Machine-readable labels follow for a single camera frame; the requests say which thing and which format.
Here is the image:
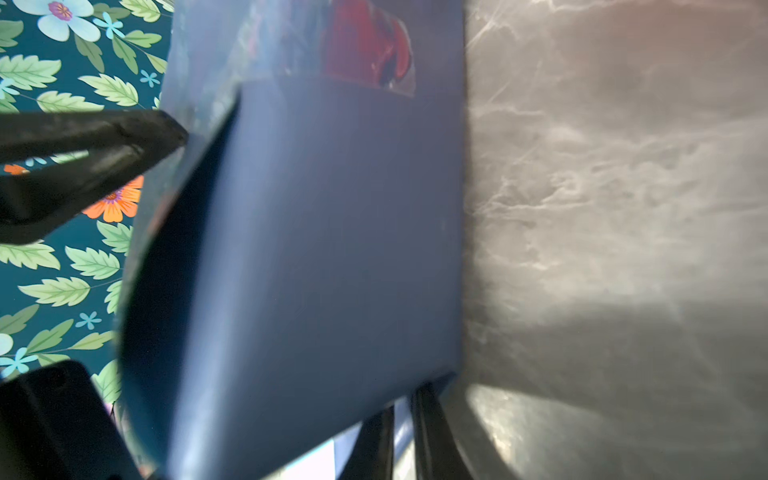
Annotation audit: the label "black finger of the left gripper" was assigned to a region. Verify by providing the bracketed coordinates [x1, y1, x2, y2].
[1, 110, 188, 245]

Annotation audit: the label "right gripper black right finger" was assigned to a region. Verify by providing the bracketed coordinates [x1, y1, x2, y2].
[410, 384, 473, 480]

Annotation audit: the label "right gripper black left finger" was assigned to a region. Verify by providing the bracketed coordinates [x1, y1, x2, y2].
[339, 406, 395, 480]

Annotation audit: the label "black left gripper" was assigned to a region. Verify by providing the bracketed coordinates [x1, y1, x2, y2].
[1, 360, 142, 479]

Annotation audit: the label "light blue wrapping paper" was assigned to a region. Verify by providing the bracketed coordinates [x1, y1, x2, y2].
[119, 1, 465, 479]

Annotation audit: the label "red tape dispenser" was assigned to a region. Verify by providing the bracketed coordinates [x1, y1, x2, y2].
[321, 0, 416, 97]

